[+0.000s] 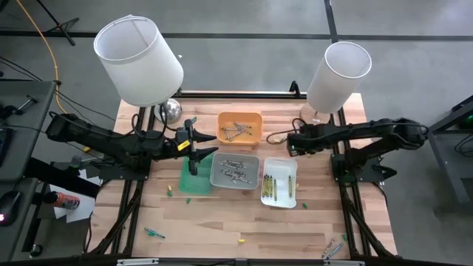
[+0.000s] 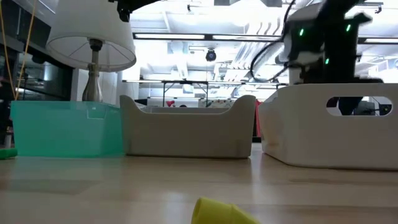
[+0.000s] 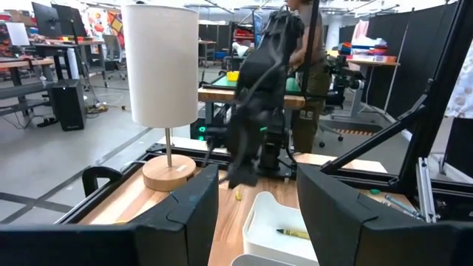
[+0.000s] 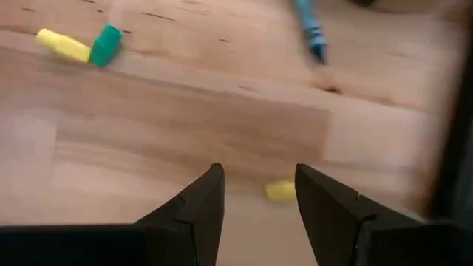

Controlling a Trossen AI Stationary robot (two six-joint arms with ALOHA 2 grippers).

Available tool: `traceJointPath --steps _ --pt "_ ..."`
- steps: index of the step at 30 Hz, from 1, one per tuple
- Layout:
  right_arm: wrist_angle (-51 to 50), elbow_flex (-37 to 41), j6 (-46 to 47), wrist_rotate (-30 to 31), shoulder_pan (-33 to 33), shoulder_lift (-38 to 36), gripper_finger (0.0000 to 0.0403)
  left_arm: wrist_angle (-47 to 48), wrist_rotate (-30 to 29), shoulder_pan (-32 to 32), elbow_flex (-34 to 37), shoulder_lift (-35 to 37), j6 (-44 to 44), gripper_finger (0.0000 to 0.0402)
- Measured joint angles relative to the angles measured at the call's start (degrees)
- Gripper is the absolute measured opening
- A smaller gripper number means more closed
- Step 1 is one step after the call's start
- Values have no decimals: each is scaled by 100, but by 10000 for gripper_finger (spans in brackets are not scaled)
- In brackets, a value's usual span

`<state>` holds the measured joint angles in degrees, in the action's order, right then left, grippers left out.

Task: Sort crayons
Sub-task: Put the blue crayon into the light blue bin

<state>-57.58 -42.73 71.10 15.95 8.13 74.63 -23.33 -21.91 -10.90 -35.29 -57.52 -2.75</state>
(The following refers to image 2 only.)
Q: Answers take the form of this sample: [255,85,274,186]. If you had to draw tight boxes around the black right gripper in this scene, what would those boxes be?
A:
[303,0,386,116]

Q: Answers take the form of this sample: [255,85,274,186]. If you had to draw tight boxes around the white plastic bin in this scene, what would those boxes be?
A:
[257,82,398,171]

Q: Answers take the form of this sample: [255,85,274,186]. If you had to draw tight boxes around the white shade lamp silver base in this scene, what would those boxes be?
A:
[45,0,137,103]

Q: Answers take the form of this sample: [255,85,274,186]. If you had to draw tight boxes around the ceiling light bar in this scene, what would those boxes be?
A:
[133,32,206,40]
[212,34,282,42]

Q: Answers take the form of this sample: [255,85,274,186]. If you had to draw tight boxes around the red cloth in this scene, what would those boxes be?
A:
[254,99,262,138]

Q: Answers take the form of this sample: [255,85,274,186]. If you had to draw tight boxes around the translucent green plastic bin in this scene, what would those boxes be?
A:
[10,100,125,159]

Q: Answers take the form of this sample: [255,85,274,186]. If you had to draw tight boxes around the grey plastic bin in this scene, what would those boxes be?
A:
[119,94,257,159]

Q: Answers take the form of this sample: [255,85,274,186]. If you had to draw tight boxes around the yellow pencil cap eraser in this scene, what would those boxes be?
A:
[190,196,261,224]

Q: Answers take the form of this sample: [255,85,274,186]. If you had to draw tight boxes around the green pencil cap eraser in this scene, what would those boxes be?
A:
[0,147,19,161]

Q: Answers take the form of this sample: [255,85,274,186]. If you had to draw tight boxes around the black frame background table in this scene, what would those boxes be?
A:
[161,80,210,108]

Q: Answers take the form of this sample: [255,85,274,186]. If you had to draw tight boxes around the black hanging camera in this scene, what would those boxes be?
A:
[205,48,218,63]

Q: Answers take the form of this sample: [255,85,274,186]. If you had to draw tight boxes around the yellow cable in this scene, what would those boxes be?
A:
[0,0,38,101]

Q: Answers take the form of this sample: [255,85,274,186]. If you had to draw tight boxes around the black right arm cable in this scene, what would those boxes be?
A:
[249,0,296,83]

